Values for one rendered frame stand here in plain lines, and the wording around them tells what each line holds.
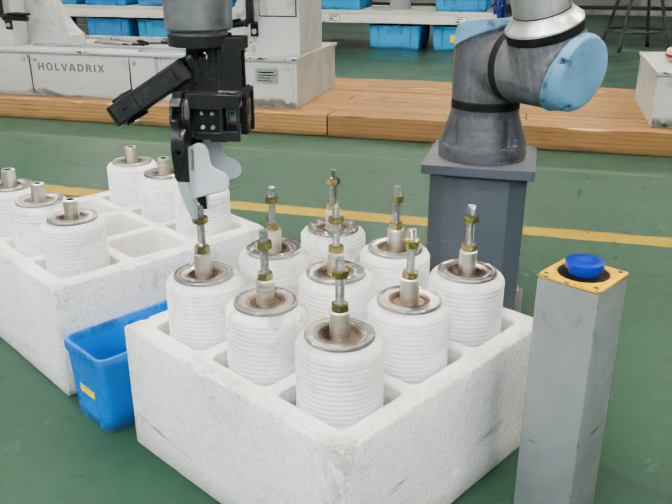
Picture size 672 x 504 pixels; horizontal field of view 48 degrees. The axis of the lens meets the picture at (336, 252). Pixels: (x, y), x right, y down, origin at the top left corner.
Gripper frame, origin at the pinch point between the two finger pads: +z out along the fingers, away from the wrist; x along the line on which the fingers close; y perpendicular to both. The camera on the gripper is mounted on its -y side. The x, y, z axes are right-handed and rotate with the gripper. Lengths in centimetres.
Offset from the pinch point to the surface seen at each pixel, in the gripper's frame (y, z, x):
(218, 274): 2.6, 9.3, -0.1
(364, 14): -26, 12, 460
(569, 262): 43.3, 1.7, -9.1
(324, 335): 18.2, 9.5, -14.0
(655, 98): 100, 17, 180
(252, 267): 5.6, 10.4, 5.2
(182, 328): -1.1, 14.9, -4.5
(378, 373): 24.1, 12.6, -15.8
